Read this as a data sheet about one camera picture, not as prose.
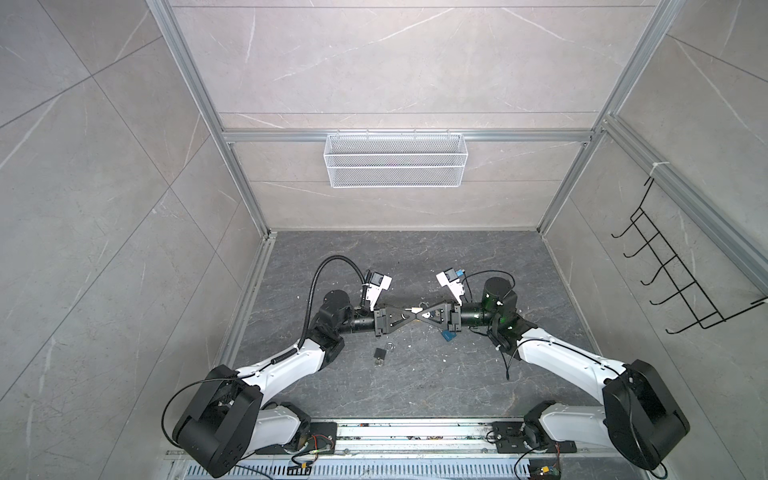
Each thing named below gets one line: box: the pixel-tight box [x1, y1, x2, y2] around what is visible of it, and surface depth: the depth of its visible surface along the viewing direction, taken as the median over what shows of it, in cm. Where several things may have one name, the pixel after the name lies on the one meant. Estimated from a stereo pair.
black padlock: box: [373, 347, 387, 367], surface depth 89 cm
